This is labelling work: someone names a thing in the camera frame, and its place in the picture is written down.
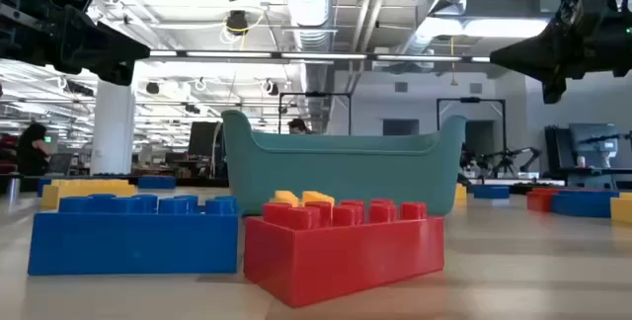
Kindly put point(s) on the teal plastic bin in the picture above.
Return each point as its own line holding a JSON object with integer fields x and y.
{"x": 345, "y": 177}

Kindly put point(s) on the dark office desk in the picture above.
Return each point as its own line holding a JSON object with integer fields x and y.
{"x": 597, "y": 171}

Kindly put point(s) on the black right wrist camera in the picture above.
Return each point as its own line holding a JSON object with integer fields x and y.
{"x": 580, "y": 6}

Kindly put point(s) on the black background robot arm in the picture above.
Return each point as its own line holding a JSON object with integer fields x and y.
{"x": 471, "y": 159}
{"x": 530, "y": 157}

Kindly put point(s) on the red plastic building block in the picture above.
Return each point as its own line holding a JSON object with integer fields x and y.
{"x": 345, "y": 261}
{"x": 539, "y": 201}

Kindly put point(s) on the dark wall window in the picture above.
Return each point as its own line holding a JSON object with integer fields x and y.
{"x": 401, "y": 127}

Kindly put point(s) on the wide silver ceiling duct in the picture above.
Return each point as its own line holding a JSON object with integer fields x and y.
{"x": 311, "y": 4}

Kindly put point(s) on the grey wall vent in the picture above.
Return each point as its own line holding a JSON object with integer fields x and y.
{"x": 401, "y": 87}
{"x": 475, "y": 88}

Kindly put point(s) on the person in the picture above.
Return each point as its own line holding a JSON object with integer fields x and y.
{"x": 32, "y": 154}
{"x": 297, "y": 126}

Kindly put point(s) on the grey computer monitor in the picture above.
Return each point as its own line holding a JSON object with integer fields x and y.
{"x": 587, "y": 135}

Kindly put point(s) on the black monitor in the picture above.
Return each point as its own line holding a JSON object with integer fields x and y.
{"x": 202, "y": 139}

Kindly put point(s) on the grey laptop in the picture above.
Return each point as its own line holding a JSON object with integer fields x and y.
{"x": 61, "y": 163}

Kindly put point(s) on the white cup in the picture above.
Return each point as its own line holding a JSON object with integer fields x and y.
{"x": 581, "y": 162}

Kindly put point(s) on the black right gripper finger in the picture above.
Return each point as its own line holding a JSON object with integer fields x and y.
{"x": 538, "y": 56}
{"x": 554, "y": 90}

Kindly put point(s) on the black ceiling-mounted camera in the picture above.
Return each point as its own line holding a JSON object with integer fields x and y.
{"x": 237, "y": 23}

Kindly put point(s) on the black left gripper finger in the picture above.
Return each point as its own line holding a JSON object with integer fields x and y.
{"x": 118, "y": 73}
{"x": 118, "y": 46}

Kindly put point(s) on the yellow plastic building block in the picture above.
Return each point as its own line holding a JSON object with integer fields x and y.
{"x": 461, "y": 194}
{"x": 316, "y": 196}
{"x": 622, "y": 210}
{"x": 79, "y": 190}

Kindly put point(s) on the blue plastic building block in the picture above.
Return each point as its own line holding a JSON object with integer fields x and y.
{"x": 491, "y": 192}
{"x": 156, "y": 183}
{"x": 582, "y": 205}
{"x": 42, "y": 182}
{"x": 133, "y": 243}

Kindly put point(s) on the long LED light bar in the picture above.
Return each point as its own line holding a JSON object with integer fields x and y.
{"x": 321, "y": 56}

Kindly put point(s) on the white pillar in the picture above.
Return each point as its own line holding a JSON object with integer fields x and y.
{"x": 113, "y": 132}

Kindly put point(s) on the black upright panel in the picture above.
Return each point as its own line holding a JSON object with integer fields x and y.
{"x": 555, "y": 147}

